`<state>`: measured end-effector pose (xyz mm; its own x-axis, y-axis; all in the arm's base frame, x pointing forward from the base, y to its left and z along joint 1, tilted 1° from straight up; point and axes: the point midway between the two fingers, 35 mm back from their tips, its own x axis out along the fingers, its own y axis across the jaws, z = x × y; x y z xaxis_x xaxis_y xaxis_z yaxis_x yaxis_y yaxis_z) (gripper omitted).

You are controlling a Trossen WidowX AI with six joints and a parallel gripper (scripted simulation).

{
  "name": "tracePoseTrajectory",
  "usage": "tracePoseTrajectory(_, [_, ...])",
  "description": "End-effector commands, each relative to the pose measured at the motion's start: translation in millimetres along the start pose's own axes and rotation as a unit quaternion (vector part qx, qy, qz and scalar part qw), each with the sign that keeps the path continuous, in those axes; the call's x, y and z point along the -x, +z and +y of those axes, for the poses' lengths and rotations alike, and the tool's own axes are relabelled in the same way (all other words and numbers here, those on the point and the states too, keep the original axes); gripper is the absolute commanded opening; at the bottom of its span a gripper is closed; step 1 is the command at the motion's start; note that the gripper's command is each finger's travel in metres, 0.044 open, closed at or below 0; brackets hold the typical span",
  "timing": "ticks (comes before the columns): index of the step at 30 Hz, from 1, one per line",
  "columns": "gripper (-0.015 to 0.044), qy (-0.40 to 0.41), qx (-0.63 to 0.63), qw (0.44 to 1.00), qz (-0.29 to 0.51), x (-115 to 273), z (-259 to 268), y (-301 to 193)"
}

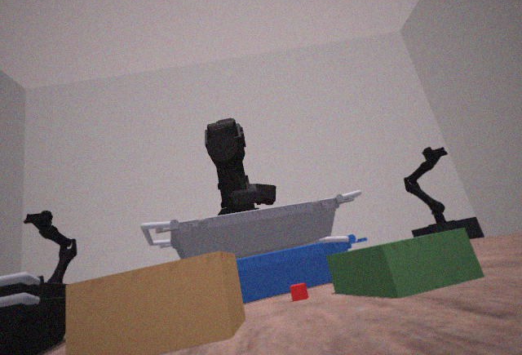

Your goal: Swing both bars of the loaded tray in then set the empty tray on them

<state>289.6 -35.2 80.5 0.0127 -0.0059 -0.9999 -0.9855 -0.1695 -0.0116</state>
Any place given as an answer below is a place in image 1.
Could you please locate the green box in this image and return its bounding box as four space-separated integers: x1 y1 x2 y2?
325 228 484 299

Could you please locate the blue plastic tray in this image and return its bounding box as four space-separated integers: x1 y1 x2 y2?
236 234 368 303

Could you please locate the small red block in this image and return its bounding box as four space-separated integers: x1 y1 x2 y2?
290 283 308 301

